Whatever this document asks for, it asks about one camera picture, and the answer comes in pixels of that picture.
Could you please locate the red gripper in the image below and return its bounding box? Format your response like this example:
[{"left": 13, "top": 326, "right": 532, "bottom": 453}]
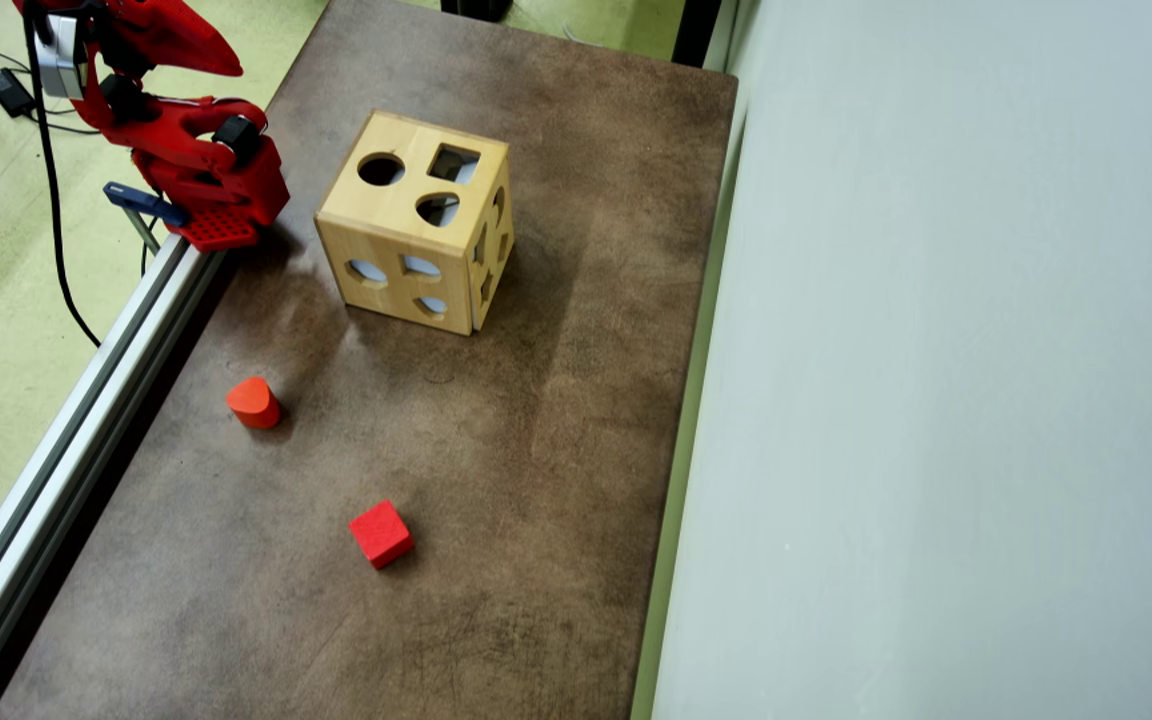
[{"left": 84, "top": 0, "right": 245, "bottom": 93}]

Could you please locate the wooden shape sorter box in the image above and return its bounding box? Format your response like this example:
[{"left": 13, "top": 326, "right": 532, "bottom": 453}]
[{"left": 314, "top": 108, "right": 516, "bottom": 337}]

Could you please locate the blue clamp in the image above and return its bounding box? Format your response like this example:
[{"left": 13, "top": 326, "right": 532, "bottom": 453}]
[{"left": 103, "top": 182, "right": 189, "bottom": 257}]

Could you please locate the black power adapter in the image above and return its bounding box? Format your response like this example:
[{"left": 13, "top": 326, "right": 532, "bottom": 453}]
[{"left": 0, "top": 68, "right": 38, "bottom": 119}]

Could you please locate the black object at table end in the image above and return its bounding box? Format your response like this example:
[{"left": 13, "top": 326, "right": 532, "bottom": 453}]
[{"left": 440, "top": 0, "right": 514, "bottom": 23}]

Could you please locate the orange rounded wooden block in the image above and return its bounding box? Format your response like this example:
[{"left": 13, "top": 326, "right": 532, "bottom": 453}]
[{"left": 225, "top": 375, "right": 283, "bottom": 431}]

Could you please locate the red wooden cube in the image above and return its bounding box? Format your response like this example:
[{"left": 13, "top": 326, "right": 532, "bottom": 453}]
[{"left": 348, "top": 499, "right": 416, "bottom": 571}]

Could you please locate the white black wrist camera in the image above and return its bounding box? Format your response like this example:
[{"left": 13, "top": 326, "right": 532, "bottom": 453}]
[{"left": 33, "top": 12, "right": 88, "bottom": 100}]

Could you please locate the black camera cable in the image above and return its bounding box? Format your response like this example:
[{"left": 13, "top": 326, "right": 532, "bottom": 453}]
[{"left": 24, "top": 0, "right": 103, "bottom": 348}]

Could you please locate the aluminium profile rail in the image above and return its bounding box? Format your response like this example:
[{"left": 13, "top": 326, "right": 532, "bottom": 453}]
[{"left": 0, "top": 232, "right": 227, "bottom": 720}]

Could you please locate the dark vertical post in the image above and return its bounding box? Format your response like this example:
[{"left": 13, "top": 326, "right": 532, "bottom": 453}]
[{"left": 672, "top": 0, "right": 727, "bottom": 69}]

